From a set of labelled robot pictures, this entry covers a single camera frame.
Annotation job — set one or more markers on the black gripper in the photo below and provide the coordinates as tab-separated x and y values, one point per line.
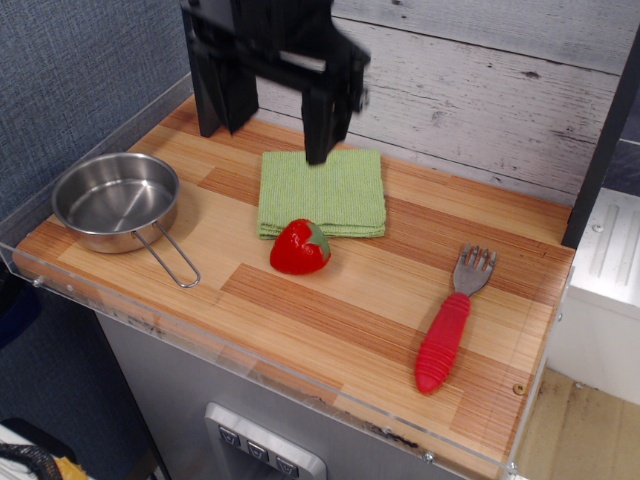
293	43

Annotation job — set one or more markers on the red plastic strawberry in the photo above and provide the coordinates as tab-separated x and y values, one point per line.
301	248

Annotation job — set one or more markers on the steel pan with wire handle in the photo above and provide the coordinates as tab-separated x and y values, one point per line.
121	202

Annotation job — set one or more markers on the yellow and black object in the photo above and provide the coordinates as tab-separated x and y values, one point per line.
31	462

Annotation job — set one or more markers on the dark grey right post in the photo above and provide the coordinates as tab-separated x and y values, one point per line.
611	132

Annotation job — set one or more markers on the dark grey left post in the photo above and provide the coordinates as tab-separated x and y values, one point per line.
209	28

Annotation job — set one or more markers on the folded green cloth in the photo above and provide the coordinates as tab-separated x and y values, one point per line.
343	196

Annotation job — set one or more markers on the dark grey post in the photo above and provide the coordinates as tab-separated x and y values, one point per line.
209	28
611	132

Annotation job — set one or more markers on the white aluminium rail block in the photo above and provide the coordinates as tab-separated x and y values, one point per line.
596	338

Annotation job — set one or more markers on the clear acrylic edge guard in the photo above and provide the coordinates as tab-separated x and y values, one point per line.
325	361

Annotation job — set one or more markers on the silver button panel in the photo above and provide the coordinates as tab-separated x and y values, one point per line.
250	451

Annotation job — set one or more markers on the fork with red handle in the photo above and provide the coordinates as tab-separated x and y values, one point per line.
437	353

